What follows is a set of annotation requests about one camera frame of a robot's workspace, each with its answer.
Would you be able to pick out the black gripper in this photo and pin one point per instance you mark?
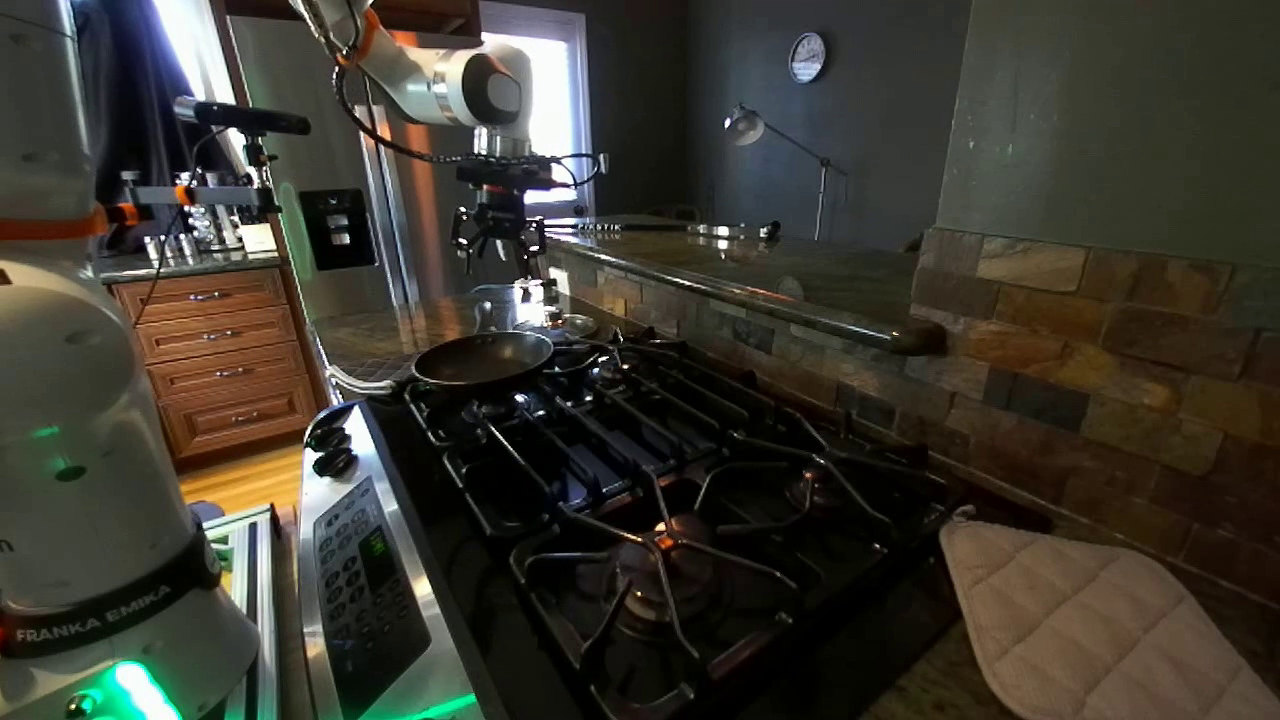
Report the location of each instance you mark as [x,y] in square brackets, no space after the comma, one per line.
[501,203]

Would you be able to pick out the dark frying pan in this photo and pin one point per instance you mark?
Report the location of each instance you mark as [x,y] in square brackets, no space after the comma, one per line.
[483,356]

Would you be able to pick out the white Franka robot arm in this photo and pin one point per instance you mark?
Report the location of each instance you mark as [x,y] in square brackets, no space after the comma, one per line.
[82,467]

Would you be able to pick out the black stove knob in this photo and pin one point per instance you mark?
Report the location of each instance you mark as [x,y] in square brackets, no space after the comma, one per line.
[326,425]
[336,463]

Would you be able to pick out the black gas stove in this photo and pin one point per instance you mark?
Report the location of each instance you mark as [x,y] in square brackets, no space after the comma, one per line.
[654,523]

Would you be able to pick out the silver stove control panel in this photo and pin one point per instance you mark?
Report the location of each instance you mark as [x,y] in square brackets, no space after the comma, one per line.
[367,585]

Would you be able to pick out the stainless steel refrigerator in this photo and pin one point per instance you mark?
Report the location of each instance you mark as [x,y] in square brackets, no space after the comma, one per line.
[412,227]

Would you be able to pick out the bright window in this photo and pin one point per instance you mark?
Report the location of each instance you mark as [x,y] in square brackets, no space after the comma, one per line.
[546,92]

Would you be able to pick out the wooden drawer cabinet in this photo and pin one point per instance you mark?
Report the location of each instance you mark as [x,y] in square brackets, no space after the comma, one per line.
[223,363]

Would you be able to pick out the metal desk lamp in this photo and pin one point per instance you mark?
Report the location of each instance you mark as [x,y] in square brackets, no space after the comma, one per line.
[786,143]

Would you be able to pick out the beige quilted pot holder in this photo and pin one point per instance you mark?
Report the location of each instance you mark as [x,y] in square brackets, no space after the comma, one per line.
[1084,626]

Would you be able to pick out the black wall switch plate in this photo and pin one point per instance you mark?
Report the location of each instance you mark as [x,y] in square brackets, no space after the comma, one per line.
[334,227]

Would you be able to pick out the black stereo camera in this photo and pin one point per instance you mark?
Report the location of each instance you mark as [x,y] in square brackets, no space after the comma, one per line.
[241,118]

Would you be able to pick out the camera mount arm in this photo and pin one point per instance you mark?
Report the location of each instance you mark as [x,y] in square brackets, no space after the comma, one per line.
[201,197]

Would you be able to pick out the round wall clock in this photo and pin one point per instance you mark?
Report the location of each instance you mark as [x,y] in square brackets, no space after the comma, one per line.
[807,58]

